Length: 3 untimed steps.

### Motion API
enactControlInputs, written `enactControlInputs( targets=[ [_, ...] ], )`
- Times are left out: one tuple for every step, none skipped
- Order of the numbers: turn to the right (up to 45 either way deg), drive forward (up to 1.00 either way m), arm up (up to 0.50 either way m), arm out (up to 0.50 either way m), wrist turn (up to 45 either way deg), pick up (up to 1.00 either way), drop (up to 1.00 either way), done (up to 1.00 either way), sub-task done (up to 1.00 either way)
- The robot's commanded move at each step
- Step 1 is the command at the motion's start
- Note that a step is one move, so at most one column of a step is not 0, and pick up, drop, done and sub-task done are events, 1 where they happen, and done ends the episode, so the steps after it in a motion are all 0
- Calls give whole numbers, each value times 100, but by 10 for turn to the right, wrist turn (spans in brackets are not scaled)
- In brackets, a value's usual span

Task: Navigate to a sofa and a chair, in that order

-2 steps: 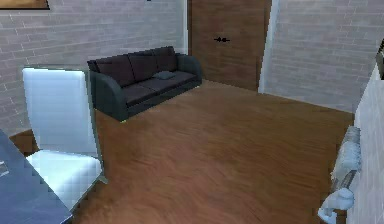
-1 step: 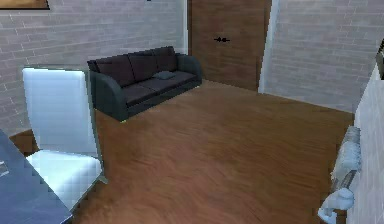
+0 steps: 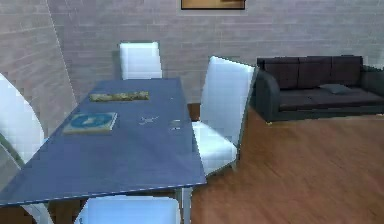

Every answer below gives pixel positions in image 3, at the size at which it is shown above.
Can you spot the white dining chair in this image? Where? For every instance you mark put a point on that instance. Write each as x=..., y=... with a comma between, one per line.
x=140, y=60
x=223, y=100
x=16, y=123
x=133, y=210

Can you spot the black sofa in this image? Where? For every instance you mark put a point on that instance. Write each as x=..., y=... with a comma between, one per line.
x=316, y=90

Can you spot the blue dining table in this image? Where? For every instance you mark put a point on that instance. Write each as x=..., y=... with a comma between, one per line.
x=140, y=150

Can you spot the olive patterned flat box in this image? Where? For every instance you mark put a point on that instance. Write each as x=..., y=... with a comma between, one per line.
x=119, y=96

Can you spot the blue book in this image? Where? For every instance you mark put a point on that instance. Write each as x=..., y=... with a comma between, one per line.
x=91, y=122

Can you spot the framed brown picture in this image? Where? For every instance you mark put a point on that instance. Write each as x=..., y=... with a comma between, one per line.
x=213, y=3

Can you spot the dark grey cushion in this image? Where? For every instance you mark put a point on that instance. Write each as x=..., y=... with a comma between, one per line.
x=336, y=88

